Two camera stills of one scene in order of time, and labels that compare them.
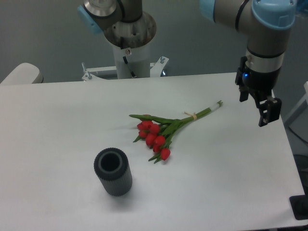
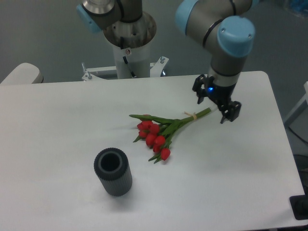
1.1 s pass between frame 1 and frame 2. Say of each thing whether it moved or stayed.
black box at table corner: stayed
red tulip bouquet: stayed
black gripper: moved
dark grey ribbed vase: stayed
